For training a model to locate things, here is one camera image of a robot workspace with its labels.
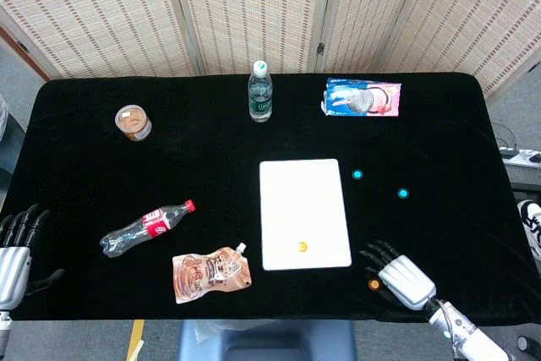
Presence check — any black velvet tablecloth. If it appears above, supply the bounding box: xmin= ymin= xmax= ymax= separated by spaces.
xmin=0 ymin=72 xmax=532 ymax=326

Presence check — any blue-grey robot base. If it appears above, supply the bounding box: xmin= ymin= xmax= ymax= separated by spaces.
xmin=176 ymin=319 xmax=359 ymax=361

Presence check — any clear green-label water bottle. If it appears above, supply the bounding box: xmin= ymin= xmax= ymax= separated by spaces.
xmin=247 ymin=60 xmax=273 ymax=123

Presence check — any empty red-label cola bottle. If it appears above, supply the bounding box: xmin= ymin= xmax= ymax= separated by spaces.
xmin=99 ymin=199 xmax=197 ymax=259

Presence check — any white power strip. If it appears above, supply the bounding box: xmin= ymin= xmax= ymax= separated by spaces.
xmin=499 ymin=147 xmax=541 ymax=170

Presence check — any yellow floor tape strip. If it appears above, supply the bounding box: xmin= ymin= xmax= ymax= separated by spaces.
xmin=126 ymin=319 xmax=145 ymax=361

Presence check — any woven bamboo folding screen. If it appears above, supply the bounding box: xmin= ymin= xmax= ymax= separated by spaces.
xmin=0 ymin=0 xmax=541 ymax=100

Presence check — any white rectangular board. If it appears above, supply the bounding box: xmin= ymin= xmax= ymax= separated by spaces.
xmin=259 ymin=158 xmax=353 ymax=272

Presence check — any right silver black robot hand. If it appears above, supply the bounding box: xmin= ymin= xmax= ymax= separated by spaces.
xmin=358 ymin=239 xmax=438 ymax=314

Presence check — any brown peanut butter spout pouch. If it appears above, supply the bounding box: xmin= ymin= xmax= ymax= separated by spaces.
xmin=172 ymin=242 xmax=253 ymax=304

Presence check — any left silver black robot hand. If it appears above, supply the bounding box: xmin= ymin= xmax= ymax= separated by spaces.
xmin=0 ymin=203 xmax=65 ymax=311

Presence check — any blue pink Oreo cookie pack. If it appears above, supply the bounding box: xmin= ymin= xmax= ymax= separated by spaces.
xmin=320 ymin=78 xmax=402 ymax=118

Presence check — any round clear plastic snack jar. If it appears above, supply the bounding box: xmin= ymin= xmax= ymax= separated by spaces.
xmin=114 ymin=104 xmax=153 ymax=143

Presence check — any thin black floor cable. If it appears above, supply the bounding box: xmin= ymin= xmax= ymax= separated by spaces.
xmin=492 ymin=122 xmax=519 ymax=150

